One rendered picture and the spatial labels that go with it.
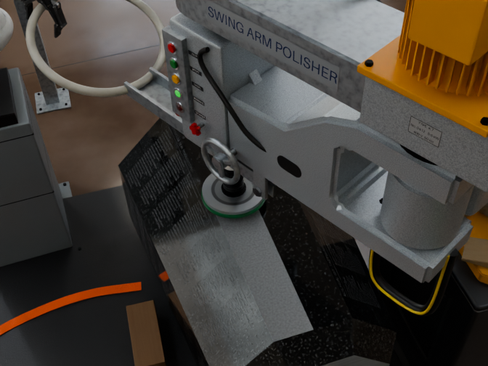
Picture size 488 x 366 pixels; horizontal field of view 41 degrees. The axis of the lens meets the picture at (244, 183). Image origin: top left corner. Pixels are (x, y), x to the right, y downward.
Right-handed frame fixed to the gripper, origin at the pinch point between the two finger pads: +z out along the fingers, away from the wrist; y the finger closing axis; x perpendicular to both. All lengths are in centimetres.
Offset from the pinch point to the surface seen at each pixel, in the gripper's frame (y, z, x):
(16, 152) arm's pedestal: 8, 47, -29
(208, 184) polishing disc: 85, -4, -20
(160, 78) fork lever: 51, -13, -1
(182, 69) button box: 67, -55, -24
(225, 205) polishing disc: 94, -8, -26
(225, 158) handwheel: 89, -42, -32
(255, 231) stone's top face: 107, -7, -27
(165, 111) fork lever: 61, -19, -15
